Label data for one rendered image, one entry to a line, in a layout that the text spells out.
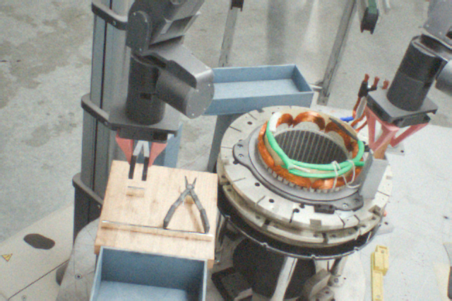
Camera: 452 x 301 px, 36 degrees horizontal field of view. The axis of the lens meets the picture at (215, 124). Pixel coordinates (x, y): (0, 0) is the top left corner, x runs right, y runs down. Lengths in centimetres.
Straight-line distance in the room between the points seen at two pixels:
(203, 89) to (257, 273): 65
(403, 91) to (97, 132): 78
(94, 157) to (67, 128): 129
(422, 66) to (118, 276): 58
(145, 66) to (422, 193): 103
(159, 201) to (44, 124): 183
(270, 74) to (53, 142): 149
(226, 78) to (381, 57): 236
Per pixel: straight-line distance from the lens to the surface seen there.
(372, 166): 121
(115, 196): 120
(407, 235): 170
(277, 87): 158
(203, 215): 115
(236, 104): 146
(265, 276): 150
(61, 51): 343
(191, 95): 91
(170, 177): 124
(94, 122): 163
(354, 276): 153
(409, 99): 111
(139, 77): 97
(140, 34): 93
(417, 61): 108
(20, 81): 323
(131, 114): 101
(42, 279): 211
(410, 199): 179
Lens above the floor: 192
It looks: 39 degrees down
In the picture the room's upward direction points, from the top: 11 degrees clockwise
